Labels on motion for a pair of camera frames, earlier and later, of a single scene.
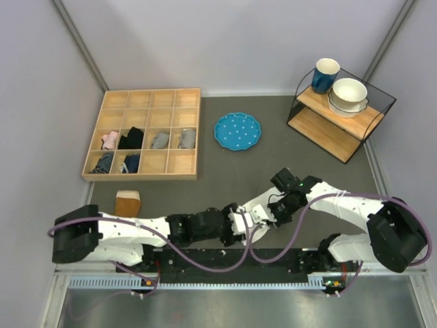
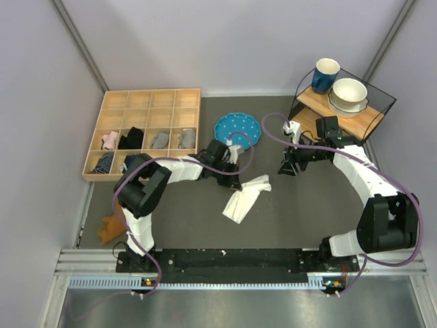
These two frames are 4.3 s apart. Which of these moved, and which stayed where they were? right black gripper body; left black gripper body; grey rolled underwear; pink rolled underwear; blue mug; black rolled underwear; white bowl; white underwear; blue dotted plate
Moved: left black gripper body; right black gripper body; white underwear
Stayed: blue mug; pink rolled underwear; blue dotted plate; grey rolled underwear; white bowl; black rolled underwear
